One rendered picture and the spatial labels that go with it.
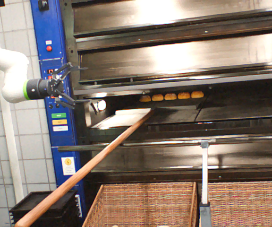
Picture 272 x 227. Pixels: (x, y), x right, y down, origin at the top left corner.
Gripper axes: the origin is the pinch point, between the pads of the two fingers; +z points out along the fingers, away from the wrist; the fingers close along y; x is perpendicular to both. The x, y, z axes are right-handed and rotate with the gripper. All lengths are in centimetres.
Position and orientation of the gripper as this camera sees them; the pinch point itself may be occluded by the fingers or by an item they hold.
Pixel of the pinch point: (86, 84)
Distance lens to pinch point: 181.0
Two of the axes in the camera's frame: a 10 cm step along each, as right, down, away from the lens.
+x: -2.4, 1.7, -9.6
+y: 1.1, 9.8, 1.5
